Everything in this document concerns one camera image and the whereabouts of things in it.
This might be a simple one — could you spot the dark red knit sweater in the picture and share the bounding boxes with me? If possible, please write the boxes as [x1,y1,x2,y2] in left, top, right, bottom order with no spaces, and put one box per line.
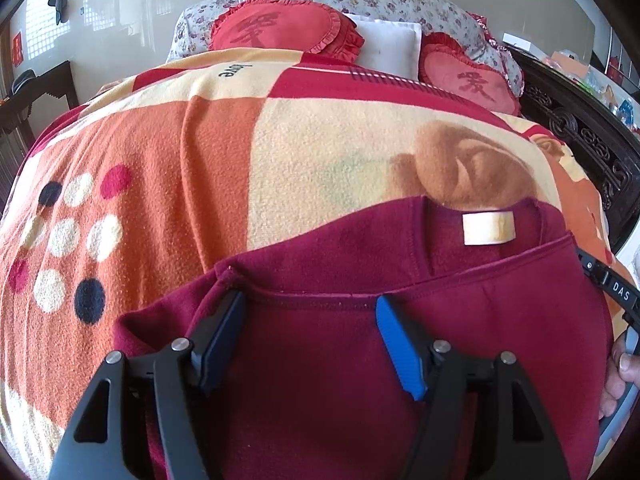
[114,197,612,479]

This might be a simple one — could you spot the person's right hand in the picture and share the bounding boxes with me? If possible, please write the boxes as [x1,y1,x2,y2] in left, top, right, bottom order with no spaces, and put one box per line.
[599,335,640,419]

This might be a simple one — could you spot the floral fleece blanket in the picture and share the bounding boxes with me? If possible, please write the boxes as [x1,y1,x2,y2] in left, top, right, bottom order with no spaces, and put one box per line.
[1,49,615,479]

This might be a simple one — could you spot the right red heart cushion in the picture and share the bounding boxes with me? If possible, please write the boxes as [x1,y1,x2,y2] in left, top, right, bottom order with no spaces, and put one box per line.
[419,32,521,116]

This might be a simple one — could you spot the red heart cushion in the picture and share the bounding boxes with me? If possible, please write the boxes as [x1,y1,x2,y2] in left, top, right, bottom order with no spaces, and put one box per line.
[419,32,521,116]
[208,0,364,63]

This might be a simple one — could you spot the white square pillow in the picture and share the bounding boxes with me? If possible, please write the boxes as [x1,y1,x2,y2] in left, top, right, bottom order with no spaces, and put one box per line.
[348,14,423,80]

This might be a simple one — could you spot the dark wooden side table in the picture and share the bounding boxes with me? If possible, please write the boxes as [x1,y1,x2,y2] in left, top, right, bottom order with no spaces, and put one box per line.
[0,60,80,212]

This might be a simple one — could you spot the black hat on table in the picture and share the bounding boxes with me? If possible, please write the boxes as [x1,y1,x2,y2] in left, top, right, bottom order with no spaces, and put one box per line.
[11,70,37,96]

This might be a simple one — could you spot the left red heart cushion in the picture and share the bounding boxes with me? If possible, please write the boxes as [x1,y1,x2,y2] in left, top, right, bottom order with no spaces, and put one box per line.
[208,0,364,63]

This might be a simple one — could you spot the dark carved wooden bed frame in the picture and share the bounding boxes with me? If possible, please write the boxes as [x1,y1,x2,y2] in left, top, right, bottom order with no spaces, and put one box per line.
[509,47,639,252]

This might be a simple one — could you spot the red paper wall decoration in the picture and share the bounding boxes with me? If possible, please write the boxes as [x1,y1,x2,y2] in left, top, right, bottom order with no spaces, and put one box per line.
[11,32,24,67]

